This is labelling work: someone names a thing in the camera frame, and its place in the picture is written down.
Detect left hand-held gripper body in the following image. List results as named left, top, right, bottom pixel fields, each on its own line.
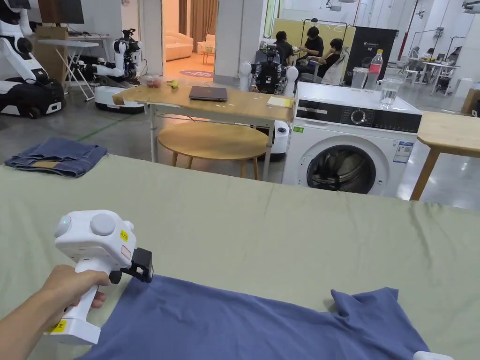
left=43, top=210, right=154, bottom=345

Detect blue shirt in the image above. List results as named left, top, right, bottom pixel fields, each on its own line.
left=76, top=275, right=432, bottom=360

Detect person's left forearm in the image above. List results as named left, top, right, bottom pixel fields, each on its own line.
left=0, top=289, right=55, bottom=360

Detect person's left hand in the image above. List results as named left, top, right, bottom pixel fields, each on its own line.
left=37, top=264, right=110, bottom=329

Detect folded blue jeans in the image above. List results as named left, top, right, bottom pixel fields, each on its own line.
left=4, top=137, right=109, bottom=179

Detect round wooden table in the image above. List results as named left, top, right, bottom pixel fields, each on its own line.
left=157, top=123, right=270, bottom=180

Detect bed with pale green sheet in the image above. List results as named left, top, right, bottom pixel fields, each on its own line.
left=0, top=151, right=480, bottom=360

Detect large white robot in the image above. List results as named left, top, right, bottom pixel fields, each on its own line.
left=0, top=0, right=67, bottom=119

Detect brown carton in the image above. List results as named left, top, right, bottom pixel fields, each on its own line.
left=33, top=25, right=69, bottom=85

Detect white robot with black head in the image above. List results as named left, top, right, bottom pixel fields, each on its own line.
left=91, top=28, right=148, bottom=114

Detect rectangular wooden table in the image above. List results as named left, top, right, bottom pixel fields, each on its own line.
left=112, top=80, right=295, bottom=181

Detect white folding table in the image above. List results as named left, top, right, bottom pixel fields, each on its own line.
left=37, top=37, right=100, bottom=102

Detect cream sofa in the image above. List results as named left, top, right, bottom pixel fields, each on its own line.
left=165, top=31, right=194, bottom=62

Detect white washing machine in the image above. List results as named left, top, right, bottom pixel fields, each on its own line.
left=282, top=46, right=424, bottom=198

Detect wooden table with angled leg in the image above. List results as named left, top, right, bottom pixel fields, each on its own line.
left=410, top=111, right=480, bottom=202

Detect white robot with black torso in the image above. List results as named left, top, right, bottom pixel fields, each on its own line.
left=238, top=46, right=300, bottom=163

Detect white desk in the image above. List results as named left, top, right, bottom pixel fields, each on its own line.
left=403, top=56, right=463, bottom=95

